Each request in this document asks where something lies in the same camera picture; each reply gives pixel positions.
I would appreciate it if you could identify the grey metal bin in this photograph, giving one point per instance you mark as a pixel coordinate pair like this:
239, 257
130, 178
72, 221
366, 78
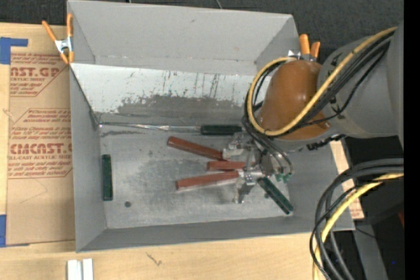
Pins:
170, 180

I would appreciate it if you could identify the brown cardboard board red print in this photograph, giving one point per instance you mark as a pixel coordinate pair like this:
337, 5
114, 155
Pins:
36, 173

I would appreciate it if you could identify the dark green flat block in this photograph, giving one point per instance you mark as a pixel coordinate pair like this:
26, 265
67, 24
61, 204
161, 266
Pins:
277, 196
107, 177
220, 130

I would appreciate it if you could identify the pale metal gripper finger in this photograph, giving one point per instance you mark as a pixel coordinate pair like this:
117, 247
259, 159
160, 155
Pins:
233, 150
245, 185

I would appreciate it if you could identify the red-brown flat block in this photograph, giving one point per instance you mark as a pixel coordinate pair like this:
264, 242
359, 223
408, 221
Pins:
193, 147
206, 180
224, 166

